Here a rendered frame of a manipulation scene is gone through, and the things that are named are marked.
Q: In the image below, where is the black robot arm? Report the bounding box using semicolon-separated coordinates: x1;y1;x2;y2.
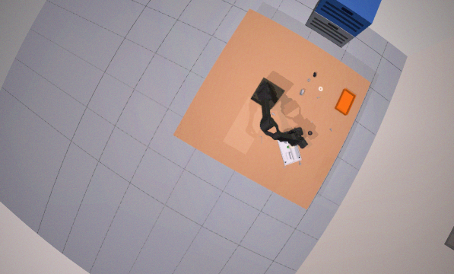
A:
256;81;308;148

